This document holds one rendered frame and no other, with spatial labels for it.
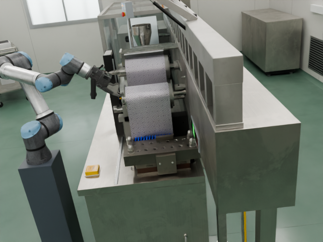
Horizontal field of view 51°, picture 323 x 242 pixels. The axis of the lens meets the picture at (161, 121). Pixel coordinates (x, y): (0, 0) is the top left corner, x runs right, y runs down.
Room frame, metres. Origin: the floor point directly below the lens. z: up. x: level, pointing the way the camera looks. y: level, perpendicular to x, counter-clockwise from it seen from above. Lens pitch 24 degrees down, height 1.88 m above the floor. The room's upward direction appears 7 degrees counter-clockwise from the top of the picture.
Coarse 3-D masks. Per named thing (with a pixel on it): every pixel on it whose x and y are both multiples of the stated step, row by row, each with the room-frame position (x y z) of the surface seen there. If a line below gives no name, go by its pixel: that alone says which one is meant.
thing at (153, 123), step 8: (152, 112) 1.70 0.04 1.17; (160, 112) 1.70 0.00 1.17; (168, 112) 1.70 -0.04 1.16; (136, 120) 1.70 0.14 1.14; (144, 120) 1.70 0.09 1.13; (152, 120) 1.70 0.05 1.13; (160, 120) 1.70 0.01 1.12; (168, 120) 1.70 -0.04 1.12; (136, 128) 1.70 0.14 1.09; (144, 128) 1.70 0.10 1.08; (152, 128) 1.70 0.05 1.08; (160, 128) 1.70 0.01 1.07; (168, 128) 1.70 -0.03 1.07; (136, 136) 1.70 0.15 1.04
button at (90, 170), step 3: (90, 165) 1.63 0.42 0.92; (93, 165) 1.63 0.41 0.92; (96, 165) 1.63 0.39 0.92; (87, 168) 1.61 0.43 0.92; (90, 168) 1.60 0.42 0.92; (93, 168) 1.60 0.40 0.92; (96, 168) 1.60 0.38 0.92; (87, 171) 1.57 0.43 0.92; (90, 171) 1.57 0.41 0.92; (93, 171) 1.57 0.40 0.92; (96, 171) 1.57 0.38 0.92; (87, 174) 1.57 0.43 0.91; (90, 174) 1.57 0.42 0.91; (93, 174) 1.57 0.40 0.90
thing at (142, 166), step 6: (180, 162) 1.51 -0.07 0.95; (186, 162) 1.51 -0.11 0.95; (138, 168) 1.51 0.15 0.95; (144, 168) 1.51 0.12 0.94; (150, 168) 1.51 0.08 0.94; (156, 168) 1.51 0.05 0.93; (180, 168) 1.51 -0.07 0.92; (186, 168) 1.51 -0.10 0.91; (138, 174) 1.51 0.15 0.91; (144, 174) 1.51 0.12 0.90
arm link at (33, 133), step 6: (24, 126) 1.83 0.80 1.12; (30, 126) 1.81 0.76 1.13; (36, 126) 1.80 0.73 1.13; (42, 126) 1.85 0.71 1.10; (24, 132) 1.77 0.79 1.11; (30, 132) 1.77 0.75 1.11; (36, 132) 1.79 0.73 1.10; (42, 132) 1.82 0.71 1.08; (48, 132) 1.85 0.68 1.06; (24, 138) 1.77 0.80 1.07; (30, 138) 1.77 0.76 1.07; (36, 138) 1.78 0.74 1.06; (42, 138) 1.81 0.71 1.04; (30, 144) 1.77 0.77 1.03; (36, 144) 1.77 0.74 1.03; (42, 144) 1.80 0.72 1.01
